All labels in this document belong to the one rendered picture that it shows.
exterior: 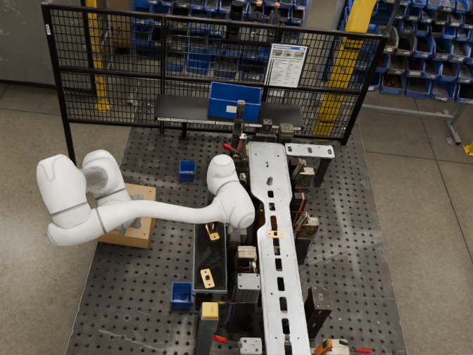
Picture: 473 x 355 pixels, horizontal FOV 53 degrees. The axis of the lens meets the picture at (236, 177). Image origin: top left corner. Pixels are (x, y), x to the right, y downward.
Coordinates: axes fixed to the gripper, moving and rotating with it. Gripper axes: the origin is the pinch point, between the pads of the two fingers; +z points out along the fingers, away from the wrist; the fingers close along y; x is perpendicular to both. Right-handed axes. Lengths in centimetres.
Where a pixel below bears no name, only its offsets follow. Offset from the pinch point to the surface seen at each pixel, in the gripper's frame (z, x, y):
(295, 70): -8, 92, 82
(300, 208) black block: 29, 19, 59
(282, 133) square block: 16, 64, 66
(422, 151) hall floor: 120, 113, 258
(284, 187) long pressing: 20, 29, 52
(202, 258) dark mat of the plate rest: 4.1, -11.7, -8.4
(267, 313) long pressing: 20.1, -36.4, 14.5
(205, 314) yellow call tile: 4.1, -36.4, -15.2
